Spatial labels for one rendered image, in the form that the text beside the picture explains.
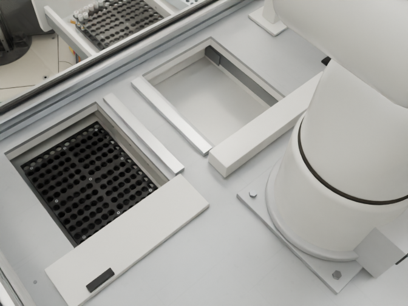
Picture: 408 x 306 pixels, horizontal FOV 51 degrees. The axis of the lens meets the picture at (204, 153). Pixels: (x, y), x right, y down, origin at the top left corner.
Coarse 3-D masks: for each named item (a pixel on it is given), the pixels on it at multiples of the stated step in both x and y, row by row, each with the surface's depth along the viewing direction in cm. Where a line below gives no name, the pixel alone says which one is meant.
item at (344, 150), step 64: (320, 0) 26; (384, 0) 23; (384, 64) 25; (320, 128) 54; (384, 128) 48; (256, 192) 75; (320, 192) 58; (384, 192) 54; (320, 256) 69; (384, 256) 63
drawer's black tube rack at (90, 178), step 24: (72, 144) 86; (96, 144) 90; (48, 168) 83; (72, 168) 84; (96, 168) 87; (120, 168) 84; (48, 192) 80; (72, 192) 81; (96, 192) 84; (120, 192) 81; (144, 192) 81; (72, 216) 82; (96, 216) 78
